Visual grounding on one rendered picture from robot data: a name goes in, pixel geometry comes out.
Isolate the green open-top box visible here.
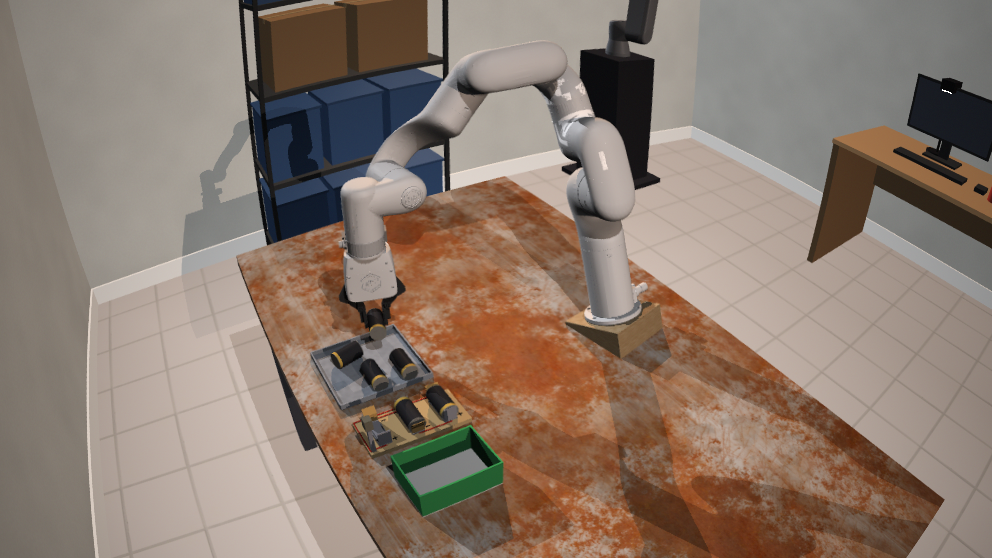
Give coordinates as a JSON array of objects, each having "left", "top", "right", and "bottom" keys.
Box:
[{"left": 390, "top": 425, "right": 503, "bottom": 517}]

